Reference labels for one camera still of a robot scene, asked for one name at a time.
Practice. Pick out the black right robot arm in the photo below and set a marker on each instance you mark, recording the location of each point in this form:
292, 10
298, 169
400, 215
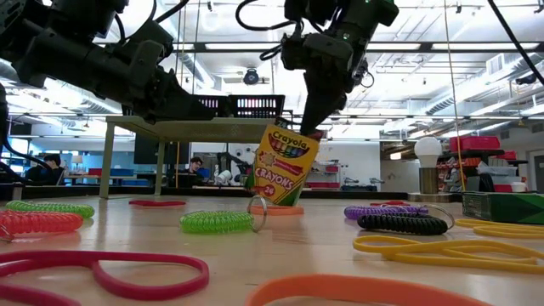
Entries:
361, 13

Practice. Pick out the black overhead camera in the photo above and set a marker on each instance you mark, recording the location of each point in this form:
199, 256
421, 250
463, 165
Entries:
251, 77

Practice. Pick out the yellow rubber band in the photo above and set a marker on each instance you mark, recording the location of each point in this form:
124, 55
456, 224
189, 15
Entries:
510, 233
358, 245

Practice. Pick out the pink rubber band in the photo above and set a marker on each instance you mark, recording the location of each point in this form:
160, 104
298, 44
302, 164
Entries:
203, 276

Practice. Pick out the dark monitor screen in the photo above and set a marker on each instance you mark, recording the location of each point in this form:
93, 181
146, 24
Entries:
146, 151

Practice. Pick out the background black robot arm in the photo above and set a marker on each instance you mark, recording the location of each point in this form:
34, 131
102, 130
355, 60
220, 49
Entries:
227, 161

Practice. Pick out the green spiral wrist coil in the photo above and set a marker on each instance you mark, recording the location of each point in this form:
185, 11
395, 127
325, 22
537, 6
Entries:
47, 208
217, 222

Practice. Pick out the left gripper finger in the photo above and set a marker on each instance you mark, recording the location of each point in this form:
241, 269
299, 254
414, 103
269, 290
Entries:
178, 112
174, 91

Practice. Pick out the red-orange spiral wrist coil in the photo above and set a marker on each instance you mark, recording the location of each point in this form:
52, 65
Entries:
38, 223

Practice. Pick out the red storage bin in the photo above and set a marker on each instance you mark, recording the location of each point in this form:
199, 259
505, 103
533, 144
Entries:
474, 143

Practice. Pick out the black overhead frame bar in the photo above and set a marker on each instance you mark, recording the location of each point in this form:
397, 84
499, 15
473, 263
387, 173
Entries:
426, 46

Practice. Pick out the white rack with red bins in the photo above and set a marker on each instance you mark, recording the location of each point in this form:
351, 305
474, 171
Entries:
332, 168

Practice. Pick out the person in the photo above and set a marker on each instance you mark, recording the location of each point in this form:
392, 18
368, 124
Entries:
51, 170
195, 166

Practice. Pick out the Crayola crayon box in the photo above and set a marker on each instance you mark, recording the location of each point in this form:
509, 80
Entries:
506, 208
282, 170

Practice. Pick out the white bulb on metal stand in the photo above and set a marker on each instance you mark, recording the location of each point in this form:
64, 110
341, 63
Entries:
428, 151

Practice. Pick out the pale green metal shelf riser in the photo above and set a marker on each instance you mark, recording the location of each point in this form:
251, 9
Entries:
191, 127

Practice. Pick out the purple spiral wrist coil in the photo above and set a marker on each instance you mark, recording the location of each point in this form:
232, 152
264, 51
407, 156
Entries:
370, 211

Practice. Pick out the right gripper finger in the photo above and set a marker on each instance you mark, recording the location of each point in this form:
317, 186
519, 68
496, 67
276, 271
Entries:
341, 100
319, 102

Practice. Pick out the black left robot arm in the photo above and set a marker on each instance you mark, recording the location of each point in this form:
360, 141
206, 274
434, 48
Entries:
64, 51

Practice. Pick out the orange rubber band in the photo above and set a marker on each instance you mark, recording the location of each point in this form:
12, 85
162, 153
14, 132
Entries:
361, 285
280, 210

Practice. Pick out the black spiral wrist coil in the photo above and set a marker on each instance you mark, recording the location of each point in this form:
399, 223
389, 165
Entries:
404, 224

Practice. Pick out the red rubber band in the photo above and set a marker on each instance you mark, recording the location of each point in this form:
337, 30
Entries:
157, 203
389, 203

